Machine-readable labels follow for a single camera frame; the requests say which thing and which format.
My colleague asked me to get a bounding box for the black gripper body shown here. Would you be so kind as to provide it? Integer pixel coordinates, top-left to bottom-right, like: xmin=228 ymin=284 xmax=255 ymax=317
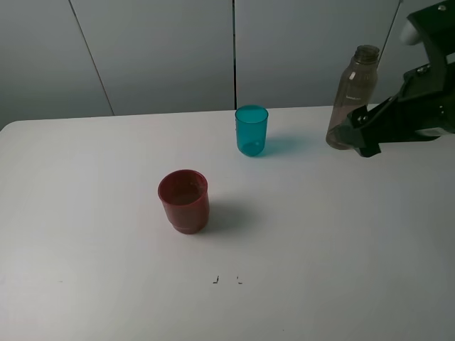
xmin=376 ymin=63 xmax=454 ymax=144

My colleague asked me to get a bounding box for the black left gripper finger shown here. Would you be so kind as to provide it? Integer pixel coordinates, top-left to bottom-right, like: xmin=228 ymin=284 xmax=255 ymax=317
xmin=333 ymin=105 xmax=381 ymax=158

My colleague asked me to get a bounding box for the smoky transparent water bottle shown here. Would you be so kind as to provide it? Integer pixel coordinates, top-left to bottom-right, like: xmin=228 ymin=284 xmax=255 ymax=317
xmin=326 ymin=45 xmax=380 ymax=150

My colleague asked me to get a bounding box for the teal transparent plastic cup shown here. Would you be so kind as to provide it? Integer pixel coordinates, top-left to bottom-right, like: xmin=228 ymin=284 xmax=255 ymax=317
xmin=235 ymin=105 xmax=269 ymax=156

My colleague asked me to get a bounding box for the red plastic cup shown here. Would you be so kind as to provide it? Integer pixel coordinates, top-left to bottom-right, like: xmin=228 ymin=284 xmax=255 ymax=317
xmin=158 ymin=169 xmax=210 ymax=234

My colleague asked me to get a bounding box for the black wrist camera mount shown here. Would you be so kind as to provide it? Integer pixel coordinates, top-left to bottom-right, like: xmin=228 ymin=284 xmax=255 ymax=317
xmin=400 ymin=1 xmax=454 ymax=70

